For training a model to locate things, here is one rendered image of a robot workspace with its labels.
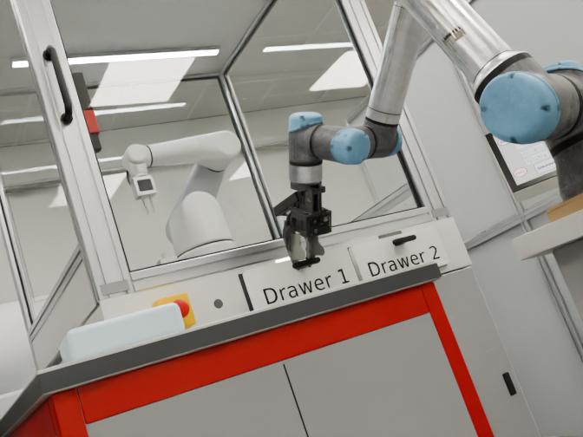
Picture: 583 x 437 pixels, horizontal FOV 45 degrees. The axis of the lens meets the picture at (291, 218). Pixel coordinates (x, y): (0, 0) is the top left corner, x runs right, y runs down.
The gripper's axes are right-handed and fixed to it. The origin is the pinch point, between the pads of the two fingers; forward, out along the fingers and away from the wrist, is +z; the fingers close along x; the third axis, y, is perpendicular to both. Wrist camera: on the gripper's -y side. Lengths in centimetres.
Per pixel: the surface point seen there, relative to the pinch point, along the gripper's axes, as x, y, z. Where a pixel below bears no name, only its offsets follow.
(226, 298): -19.1, -2.1, 5.3
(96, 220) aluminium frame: -42.8, -15.7, -14.1
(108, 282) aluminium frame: -44.0, -7.7, -2.7
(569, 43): 167, -55, -40
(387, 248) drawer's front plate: 27.6, -1.7, 2.8
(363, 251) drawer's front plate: 20.3, -2.2, 2.1
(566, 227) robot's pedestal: 12, 62, -23
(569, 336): 167, -42, 85
